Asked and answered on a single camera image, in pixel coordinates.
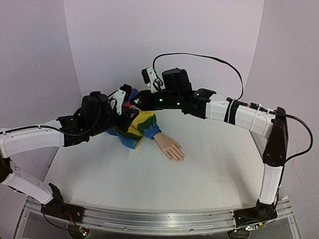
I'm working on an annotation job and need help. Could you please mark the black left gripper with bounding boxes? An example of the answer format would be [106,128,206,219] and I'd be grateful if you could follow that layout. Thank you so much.
[91,106,140,137]

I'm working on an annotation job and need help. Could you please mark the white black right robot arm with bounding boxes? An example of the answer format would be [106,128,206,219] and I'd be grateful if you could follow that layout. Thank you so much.
[130,68,288,225]

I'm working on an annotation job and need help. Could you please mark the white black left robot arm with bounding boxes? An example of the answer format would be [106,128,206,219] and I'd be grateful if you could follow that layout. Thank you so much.
[0,90,139,218]

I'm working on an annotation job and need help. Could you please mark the rainbow striped cloth sleeve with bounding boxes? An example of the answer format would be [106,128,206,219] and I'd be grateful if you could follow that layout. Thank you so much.
[107,87,161,150]

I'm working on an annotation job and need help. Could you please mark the mannequin hand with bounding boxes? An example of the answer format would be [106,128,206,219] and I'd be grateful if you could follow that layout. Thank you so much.
[154,133,185,162]

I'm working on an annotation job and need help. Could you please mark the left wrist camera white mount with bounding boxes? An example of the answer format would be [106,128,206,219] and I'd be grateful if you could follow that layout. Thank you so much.
[110,84,132,115]

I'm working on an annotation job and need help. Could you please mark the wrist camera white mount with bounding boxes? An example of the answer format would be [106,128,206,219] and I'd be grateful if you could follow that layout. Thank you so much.
[141,68,164,93]
[110,84,132,115]

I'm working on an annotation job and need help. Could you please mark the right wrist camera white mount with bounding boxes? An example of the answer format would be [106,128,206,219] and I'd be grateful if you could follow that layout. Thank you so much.
[141,68,164,93]

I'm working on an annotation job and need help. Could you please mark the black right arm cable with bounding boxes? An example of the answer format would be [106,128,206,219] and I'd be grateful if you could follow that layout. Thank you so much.
[152,52,314,162]

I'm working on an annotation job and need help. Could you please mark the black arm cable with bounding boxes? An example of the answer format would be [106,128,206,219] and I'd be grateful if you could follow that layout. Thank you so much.
[152,52,314,162]
[0,124,100,140]

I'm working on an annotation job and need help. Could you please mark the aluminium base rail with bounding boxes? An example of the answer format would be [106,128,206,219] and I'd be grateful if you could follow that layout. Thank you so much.
[14,197,301,239]

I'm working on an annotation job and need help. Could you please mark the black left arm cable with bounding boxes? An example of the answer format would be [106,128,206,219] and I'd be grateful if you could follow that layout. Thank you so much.
[0,124,100,140]

